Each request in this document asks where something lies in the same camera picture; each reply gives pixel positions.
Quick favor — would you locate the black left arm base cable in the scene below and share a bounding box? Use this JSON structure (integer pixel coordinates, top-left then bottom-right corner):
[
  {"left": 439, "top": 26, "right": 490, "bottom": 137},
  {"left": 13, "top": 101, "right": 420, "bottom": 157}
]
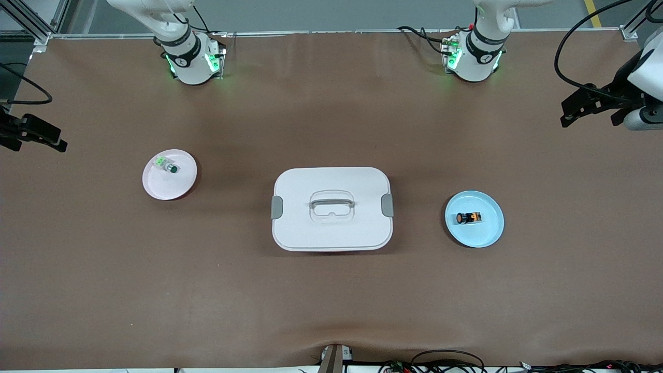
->
[{"left": 398, "top": 25, "right": 459, "bottom": 58}]

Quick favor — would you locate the black looped cable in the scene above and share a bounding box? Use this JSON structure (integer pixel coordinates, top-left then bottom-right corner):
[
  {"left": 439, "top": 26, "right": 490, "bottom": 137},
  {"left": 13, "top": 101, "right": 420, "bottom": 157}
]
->
[{"left": 412, "top": 350, "right": 485, "bottom": 373}]

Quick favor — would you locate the brown table cover cloth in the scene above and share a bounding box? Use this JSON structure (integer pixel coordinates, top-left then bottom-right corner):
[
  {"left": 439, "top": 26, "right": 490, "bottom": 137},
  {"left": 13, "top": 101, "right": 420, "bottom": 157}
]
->
[{"left": 0, "top": 30, "right": 663, "bottom": 371}]

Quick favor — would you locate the white lidded storage box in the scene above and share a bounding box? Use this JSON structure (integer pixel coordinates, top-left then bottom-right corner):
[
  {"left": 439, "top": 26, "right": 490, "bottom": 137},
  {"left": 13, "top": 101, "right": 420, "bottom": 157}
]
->
[{"left": 271, "top": 166, "right": 394, "bottom": 253}]

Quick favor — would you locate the tangled cable bundle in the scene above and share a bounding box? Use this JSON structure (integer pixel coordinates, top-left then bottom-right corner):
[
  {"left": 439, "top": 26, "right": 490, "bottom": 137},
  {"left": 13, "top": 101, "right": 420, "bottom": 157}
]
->
[{"left": 378, "top": 359, "right": 663, "bottom": 373}]

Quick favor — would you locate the black arm base cable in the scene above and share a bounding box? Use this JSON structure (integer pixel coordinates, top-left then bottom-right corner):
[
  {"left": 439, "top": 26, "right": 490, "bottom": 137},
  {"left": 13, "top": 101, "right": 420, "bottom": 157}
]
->
[
  {"left": 398, "top": 25, "right": 459, "bottom": 58},
  {"left": 176, "top": 5, "right": 228, "bottom": 39}
]

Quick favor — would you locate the grey box lid handle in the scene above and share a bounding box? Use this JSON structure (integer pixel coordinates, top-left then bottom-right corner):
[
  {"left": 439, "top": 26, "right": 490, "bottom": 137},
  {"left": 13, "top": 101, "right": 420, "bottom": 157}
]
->
[{"left": 310, "top": 196, "right": 356, "bottom": 209}]

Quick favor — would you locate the aluminium camera mount post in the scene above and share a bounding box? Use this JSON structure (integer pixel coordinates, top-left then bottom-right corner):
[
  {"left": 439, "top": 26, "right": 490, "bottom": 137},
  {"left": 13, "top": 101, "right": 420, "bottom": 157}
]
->
[{"left": 317, "top": 343, "right": 354, "bottom": 373}]

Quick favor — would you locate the aluminium frame strut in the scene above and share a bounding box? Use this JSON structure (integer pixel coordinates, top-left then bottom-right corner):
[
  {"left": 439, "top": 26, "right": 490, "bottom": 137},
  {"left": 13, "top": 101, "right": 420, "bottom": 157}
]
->
[
  {"left": 0, "top": 0, "right": 70, "bottom": 45},
  {"left": 619, "top": 0, "right": 663, "bottom": 42}
]

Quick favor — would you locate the black right arm base cable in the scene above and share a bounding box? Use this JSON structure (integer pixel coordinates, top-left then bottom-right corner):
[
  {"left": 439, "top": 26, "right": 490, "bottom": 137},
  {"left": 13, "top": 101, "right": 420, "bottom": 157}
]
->
[{"left": 176, "top": 5, "right": 228, "bottom": 39}]

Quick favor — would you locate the pink round plate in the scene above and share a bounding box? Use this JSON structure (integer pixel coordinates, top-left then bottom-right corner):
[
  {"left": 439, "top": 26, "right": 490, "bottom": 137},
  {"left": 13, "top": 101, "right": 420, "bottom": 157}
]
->
[{"left": 142, "top": 149, "right": 198, "bottom": 201}]

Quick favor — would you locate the light blue round plate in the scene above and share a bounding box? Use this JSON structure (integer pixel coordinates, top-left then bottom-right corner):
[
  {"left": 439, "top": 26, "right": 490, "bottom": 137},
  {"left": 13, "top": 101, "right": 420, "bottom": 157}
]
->
[{"left": 444, "top": 190, "right": 505, "bottom": 249}]

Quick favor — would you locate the metal table edge rail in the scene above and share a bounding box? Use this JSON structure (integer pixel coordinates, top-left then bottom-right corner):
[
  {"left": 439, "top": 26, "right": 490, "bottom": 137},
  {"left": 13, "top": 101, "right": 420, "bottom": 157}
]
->
[{"left": 49, "top": 28, "right": 630, "bottom": 39}]

